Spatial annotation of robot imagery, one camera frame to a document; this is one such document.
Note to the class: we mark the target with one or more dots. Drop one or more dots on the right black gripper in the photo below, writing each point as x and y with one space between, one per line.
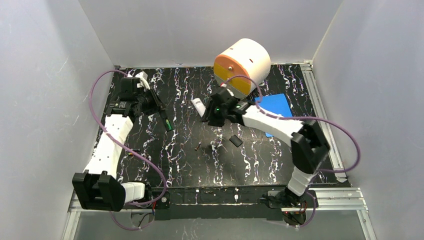
214 110

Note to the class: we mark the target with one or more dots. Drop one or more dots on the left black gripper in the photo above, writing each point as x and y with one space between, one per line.
152 100

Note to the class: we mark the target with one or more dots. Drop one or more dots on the white remote control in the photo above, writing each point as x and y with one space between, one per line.
199 106

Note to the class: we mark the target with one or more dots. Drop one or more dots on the green battery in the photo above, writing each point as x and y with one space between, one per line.
168 125

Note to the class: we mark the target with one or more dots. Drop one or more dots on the black remote battery cover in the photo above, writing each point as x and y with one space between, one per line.
236 141

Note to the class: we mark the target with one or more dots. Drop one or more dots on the black remote control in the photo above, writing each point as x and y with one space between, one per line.
164 117

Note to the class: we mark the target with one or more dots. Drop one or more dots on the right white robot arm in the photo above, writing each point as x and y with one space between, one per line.
309 147

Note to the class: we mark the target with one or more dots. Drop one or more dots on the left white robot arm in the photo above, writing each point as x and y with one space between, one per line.
97 187

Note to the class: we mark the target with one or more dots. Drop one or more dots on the round white drawer cabinet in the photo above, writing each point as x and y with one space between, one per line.
248 64

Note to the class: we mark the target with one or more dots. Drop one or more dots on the blue rectangular pad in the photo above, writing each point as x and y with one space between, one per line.
277 104

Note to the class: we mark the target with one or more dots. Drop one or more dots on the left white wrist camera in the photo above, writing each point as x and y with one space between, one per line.
142 80

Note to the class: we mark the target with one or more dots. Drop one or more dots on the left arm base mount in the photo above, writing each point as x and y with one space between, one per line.
152 202

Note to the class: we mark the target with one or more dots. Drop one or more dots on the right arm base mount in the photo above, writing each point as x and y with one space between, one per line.
297 211

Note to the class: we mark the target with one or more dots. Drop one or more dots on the aluminium frame rail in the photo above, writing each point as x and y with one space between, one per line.
340 199

